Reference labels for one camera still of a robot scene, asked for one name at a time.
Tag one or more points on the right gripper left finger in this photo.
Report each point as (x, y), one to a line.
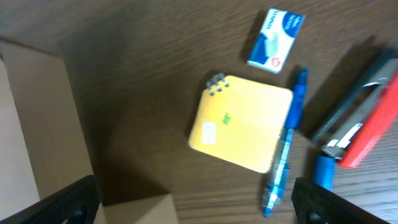
(77, 203)

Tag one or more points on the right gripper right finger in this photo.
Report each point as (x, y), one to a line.
(315, 204)

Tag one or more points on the brown cardboard box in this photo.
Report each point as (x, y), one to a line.
(43, 148)

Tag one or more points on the yellow spiral notepad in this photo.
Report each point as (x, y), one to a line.
(240, 121)

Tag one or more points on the blue whiteboard marker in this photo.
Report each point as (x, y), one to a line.
(323, 172)

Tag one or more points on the blue ballpoint pen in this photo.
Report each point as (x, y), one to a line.
(280, 170)

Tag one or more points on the blue white staples box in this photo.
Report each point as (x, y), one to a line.
(275, 40)

